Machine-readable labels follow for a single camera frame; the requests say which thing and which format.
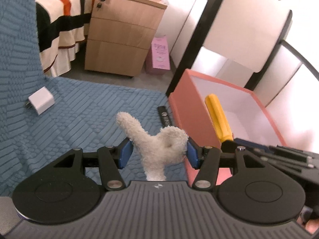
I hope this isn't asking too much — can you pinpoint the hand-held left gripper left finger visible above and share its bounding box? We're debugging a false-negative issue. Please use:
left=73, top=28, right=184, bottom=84
left=53, top=139, right=134, bottom=191

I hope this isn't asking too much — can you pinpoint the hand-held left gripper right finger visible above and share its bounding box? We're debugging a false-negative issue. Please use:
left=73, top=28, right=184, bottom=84
left=187, top=136, right=265, bottom=190

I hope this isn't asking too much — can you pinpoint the wooden bedside cabinet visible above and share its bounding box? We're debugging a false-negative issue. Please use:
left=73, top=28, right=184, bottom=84
left=84, top=0, right=168, bottom=78

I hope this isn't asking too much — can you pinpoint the yellow handle screwdriver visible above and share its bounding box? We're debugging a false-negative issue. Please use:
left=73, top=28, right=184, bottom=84
left=204, top=94, right=235, bottom=145

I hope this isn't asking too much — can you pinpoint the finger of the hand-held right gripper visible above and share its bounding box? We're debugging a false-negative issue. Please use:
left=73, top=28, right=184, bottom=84
left=222, top=138, right=314, bottom=162
left=254, top=152, right=315, bottom=175

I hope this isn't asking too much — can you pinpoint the white charger plug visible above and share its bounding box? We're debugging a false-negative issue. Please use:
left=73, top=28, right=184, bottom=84
left=24, top=86, right=55, bottom=116

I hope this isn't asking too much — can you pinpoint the black rectangular device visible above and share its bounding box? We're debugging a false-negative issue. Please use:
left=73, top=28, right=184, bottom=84
left=157, top=106, right=175, bottom=130

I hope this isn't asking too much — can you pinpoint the white plush toy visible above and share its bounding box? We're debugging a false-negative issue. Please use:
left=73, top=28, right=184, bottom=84
left=116, top=112, right=189, bottom=182

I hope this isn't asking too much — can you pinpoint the pink cardboard box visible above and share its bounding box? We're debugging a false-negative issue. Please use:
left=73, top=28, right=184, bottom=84
left=168, top=69, right=287, bottom=187

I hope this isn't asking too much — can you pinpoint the person's right hand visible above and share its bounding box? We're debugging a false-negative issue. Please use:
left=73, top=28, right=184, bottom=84
left=304, top=218, right=319, bottom=235

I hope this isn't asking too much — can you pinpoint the pink paper bag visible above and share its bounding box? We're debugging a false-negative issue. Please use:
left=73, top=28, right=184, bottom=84
left=145, top=37, right=171, bottom=75

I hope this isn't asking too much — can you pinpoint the blue quilted chair cover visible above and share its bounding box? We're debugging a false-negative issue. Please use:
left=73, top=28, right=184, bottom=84
left=0, top=0, right=190, bottom=197

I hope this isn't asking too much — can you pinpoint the striped bedspread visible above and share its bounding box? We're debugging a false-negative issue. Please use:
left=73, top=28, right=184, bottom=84
left=35, top=0, right=97, bottom=77

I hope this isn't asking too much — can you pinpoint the white chair with black frame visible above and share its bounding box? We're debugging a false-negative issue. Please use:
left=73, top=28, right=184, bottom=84
left=166, top=0, right=293, bottom=97

